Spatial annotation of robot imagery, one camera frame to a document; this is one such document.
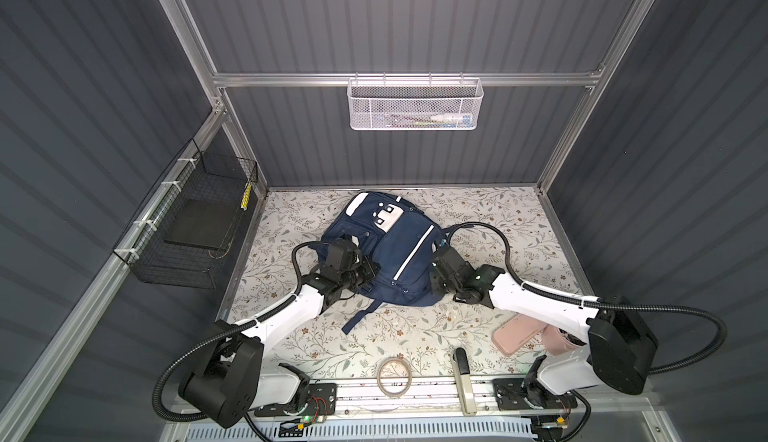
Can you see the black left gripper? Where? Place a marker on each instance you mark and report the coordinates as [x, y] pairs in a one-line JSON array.
[[368, 271]]

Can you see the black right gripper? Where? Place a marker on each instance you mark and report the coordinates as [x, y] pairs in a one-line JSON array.
[[432, 281]]

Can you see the navy blue student backpack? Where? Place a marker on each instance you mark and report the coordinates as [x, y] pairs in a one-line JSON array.
[[397, 241]]

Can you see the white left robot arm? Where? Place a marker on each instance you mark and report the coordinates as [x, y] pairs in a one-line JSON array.
[[227, 381]]

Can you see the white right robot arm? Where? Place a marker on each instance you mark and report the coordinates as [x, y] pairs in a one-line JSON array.
[[616, 348]]

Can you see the pink pencil case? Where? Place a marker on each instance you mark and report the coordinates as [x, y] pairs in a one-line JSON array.
[[515, 333]]

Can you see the beige stapler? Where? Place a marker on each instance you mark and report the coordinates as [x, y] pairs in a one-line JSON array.
[[462, 376]]

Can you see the clear tape roll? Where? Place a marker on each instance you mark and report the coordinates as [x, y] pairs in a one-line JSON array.
[[394, 377]]

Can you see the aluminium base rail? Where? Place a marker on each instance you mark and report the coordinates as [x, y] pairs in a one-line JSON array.
[[420, 394]]

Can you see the black wire basket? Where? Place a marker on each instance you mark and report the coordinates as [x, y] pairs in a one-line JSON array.
[[190, 226]]

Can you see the white wire mesh basket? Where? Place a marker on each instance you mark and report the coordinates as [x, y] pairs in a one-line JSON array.
[[414, 103]]

